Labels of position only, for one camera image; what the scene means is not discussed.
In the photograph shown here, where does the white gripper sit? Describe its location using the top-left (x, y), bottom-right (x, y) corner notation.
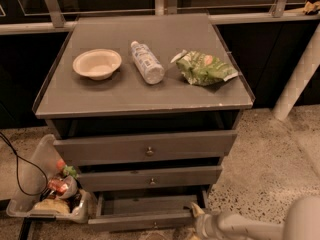
top-left (186, 203), bottom-right (223, 240)

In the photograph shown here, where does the grey bottom drawer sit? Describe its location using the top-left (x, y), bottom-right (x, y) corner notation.
top-left (88, 186), bottom-right (208, 232)

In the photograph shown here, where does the grey drawer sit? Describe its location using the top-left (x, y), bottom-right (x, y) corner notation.
top-left (54, 130), bottom-right (237, 166)
top-left (78, 166), bottom-right (222, 192)
top-left (88, 186), bottom-right (208, 232)

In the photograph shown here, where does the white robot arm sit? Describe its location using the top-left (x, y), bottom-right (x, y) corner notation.
top-left (189, 196), bottom-right (320, 240)

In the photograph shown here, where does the grey top drawer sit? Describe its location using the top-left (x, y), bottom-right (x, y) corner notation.
top-left (54, 130), bottom-right (237, 166)

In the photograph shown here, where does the grey middle drawer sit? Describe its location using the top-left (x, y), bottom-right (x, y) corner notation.
top-left (78, 166), bottom-right (222, 192)

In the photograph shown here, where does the grey drawer cabinet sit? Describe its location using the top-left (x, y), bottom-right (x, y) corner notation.
top-left (31, 13), bottom-right (256, 198)

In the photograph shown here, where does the green orange toy vegetable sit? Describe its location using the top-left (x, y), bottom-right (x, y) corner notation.
top-left (56, 159), bottom-right (77, 178)

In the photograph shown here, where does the red snack package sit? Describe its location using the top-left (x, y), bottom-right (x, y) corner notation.
top-left (48, 178), bottom-right (68, 195)

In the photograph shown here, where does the beige bread item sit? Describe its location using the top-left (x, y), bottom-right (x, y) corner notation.
top-left (34, 199), bottom-right (70, 214)

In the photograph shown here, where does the green chip bag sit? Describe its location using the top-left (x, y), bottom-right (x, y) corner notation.
top-left (171, 50), bottom-right (238, 86)

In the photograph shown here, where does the clear plastic water bottle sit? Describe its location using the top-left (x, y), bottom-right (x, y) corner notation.
top-left (131, 41), bottom-right (165, 85)

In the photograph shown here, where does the clear plastic bin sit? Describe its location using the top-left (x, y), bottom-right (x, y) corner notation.
top-left (6, 134), bottom-right (90, 223)

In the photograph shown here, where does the white paper bowl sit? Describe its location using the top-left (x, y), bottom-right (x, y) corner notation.
top-left (72, 49), bottom-right (122, 81)

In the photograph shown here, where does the white diagonal pole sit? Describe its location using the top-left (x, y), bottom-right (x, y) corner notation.
top-left (272, 24), bottom-right (320, 121)

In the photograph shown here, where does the metal railing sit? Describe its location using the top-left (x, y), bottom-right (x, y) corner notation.
top-left (0, 0), bottom-right (320, 35)

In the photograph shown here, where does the yellow object on ledge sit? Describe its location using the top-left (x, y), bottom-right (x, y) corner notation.
top-left (303, 1), bottom-right (320, 15)

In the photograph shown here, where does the black cable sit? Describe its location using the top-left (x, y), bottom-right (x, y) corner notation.
top-left (0, 132), bottom-right (49, 197)

